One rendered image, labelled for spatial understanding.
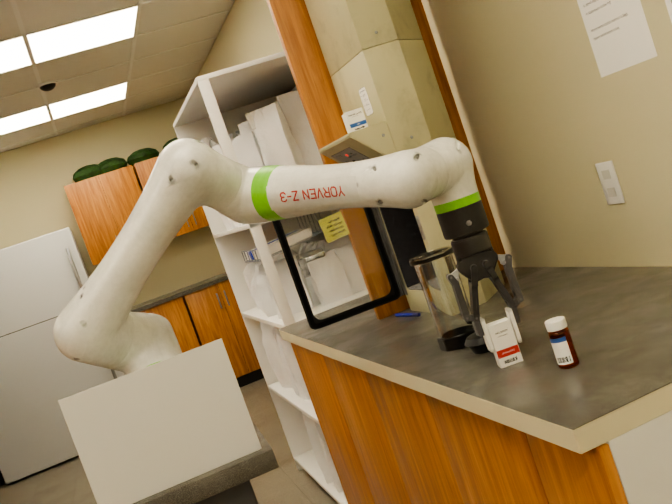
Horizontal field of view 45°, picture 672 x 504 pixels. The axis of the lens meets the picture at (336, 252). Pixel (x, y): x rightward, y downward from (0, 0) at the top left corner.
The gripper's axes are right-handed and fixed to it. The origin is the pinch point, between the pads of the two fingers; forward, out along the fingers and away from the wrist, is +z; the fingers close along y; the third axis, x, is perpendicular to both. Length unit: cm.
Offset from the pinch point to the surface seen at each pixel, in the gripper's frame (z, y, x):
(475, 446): 21.7, 11.6, -3.8
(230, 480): 9, 60, 2
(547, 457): 16.7, 4.5, 26.2
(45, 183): -126, 228, -581
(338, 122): -57, 8, -100
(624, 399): 6.8, -6.6, 39.8
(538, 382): 6.8, 0.0, 17.8
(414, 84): -57, -13, -67
